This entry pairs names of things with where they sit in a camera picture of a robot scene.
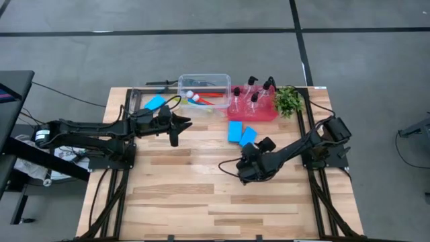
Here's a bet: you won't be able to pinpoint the clear plastic bin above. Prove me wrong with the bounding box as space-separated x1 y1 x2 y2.
177 73 232 118

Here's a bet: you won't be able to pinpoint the grey stand base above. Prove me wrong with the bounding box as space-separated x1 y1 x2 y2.
398 112 430 139

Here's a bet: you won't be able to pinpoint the white printed bag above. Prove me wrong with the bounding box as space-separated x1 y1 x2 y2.
50 139 93 181

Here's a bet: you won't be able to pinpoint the clear pump bottle black top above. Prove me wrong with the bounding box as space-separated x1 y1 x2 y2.
260 77 275 102
247 91 262 115
229 86 243 114
242 75 259 102

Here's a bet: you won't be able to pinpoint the white plastic bag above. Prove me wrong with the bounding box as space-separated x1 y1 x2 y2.
15 134 51 181

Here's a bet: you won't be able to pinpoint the blue brush white bristles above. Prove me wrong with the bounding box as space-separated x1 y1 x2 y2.
187 98 216 108

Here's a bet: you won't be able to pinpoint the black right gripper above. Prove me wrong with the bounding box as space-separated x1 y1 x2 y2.
236 136 277 185

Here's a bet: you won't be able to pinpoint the red plastic tray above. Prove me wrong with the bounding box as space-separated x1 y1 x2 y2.
226 84 280 122

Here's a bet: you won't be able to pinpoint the green brush yellow bristles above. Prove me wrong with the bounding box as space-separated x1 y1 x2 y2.
179 97 229 117

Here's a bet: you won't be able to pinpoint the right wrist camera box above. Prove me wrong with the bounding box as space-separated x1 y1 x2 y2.
241 143 262 162

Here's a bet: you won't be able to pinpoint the black desk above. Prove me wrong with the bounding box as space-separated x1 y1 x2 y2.
0 69 91 225

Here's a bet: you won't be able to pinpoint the black aluminium table frame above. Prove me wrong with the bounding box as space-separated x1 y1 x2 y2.
79 86 366 241

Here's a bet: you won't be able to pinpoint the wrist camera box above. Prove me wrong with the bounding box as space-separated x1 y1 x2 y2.
157 105 173 126
241 143 262 162

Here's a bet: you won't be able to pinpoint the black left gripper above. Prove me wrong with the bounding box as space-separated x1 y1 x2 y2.
153 115 194 148

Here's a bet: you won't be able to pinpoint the red brush white bristles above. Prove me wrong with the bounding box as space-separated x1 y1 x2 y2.
185 89 225 99
191 94 216 106

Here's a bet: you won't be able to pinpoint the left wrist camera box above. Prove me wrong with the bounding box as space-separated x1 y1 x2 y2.
157 105 173 126

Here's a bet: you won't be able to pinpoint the blue sponge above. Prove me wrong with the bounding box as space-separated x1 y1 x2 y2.
227 120 243 144
143 94 168 112
239 126 259 148

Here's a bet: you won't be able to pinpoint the green artificial plant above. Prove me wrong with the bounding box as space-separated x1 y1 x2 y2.
272 85 305 119

